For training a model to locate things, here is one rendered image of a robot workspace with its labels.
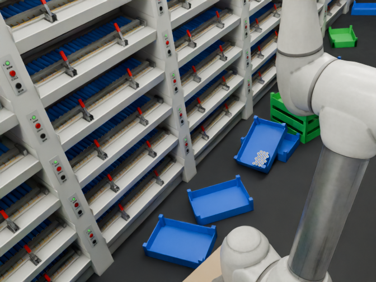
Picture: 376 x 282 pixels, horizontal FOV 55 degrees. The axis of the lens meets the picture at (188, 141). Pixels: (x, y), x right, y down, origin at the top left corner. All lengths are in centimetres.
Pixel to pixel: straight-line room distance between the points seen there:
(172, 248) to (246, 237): 74
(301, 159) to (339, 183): 136
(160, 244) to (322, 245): 105
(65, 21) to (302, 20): 80
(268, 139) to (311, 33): 143
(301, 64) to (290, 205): 121
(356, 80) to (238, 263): 62
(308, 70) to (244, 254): 56
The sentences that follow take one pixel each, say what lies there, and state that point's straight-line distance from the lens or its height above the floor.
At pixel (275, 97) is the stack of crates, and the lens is 242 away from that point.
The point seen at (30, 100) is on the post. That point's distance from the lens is 128.
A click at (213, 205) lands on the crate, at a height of 0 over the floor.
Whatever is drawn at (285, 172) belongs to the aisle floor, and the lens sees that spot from 213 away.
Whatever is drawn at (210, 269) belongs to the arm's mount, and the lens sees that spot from 141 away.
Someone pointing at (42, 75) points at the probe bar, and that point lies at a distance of 137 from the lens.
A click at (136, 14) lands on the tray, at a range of 167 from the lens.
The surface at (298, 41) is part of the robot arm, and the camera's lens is 83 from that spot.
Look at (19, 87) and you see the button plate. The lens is 125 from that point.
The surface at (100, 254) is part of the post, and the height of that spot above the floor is 11.
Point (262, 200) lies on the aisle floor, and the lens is 198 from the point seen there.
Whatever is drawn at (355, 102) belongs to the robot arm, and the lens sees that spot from 78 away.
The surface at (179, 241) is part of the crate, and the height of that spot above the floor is 0.
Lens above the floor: 145
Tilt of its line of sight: 37 degrees down
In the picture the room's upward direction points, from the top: 10 degrees counter-clockwise
